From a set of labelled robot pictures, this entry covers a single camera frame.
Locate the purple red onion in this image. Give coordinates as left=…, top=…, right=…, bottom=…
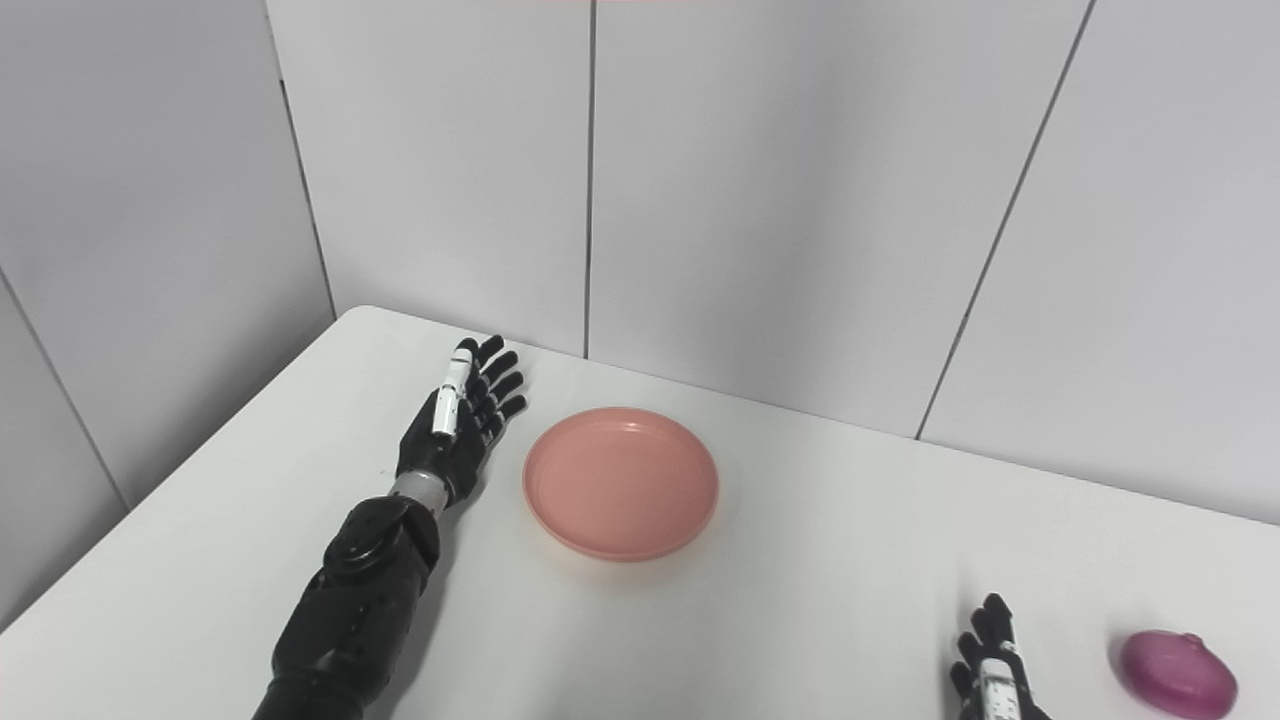
left=1108, top=629, right=1239, bottom=719

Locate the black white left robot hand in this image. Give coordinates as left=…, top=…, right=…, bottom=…
left=395, top=334, right=528, bottom=509

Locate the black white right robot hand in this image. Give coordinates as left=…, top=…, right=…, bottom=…
left=948, top=593, right=1051, bottom=720

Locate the pink round plate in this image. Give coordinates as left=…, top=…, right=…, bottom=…
left=522, top=406, right=720, bottom=563

